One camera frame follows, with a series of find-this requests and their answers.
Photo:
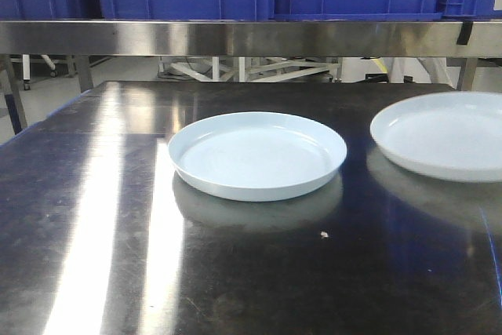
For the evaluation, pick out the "light blue plate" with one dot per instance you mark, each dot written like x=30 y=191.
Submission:
x=450 y=136
x=257 y=156

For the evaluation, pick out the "black tape strip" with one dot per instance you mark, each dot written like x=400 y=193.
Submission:
x=465 y=33

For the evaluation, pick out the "white metal frame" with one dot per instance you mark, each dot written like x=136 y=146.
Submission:
x=247 y=69

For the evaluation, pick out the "stainless steel shelf rail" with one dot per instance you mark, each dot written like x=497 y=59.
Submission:
x=326 y=38

